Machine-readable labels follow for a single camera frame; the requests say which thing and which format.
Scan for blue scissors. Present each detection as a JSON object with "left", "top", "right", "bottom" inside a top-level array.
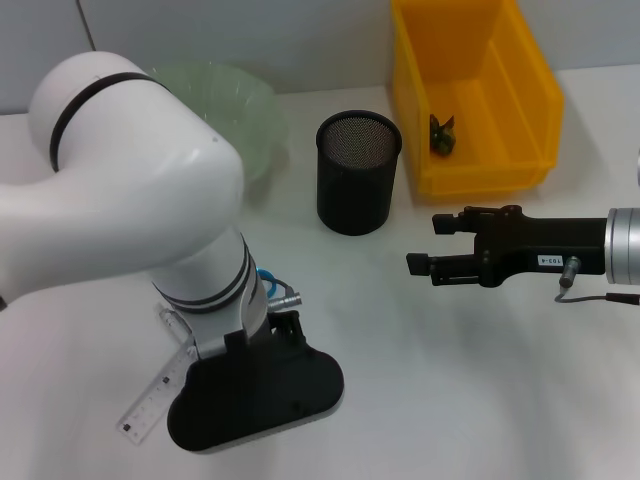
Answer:
[{"left": 256, "top": 267, "right": 282, "bottom": 297}]

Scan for green plastic wrapper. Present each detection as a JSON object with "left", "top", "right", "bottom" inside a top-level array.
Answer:
[{"left": 428, "top": 112, "right": 457, "bottom": 156}]

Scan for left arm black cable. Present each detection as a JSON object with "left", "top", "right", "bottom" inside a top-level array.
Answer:
[{"left": 267, "top": 282, "right": 306, "bottom": 315}]

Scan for yellow plastic bin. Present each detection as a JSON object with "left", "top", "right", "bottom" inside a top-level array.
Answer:
[{"left": 390, "top": 0, "right": 566, "bottom": 196}]

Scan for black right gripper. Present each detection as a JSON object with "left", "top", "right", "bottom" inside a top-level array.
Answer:
[{"left": 405, "top": 204, "right": 610, "bottom": 290}]

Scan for silver right gripper connector post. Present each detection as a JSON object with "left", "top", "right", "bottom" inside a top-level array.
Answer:
[{"left": 558, "top": 255, "right": 581, "bottom": 289}]

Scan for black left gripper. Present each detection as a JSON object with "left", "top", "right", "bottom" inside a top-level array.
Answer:
[{"left": 267, "top": 309, "right": 310, "bottom": 354}]

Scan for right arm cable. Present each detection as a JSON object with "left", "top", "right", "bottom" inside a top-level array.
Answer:
[{"left": 553, "top": 287, "right": 640, "bottom": 307}]

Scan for clear plastic ruler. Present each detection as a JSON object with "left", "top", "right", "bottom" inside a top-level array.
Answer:
[{"left": 116, "top": 344, "right": 196, "bottom": 446}]

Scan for translucent green fruit bowl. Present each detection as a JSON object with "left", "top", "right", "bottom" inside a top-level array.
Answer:
[{"left": 144, "top": 60, "right": 291, "bottom": 184}]

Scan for black mesh pen cup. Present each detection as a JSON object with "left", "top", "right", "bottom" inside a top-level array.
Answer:
[{"left": 314, "top": 110, "right": 404, "bottom": 236}]

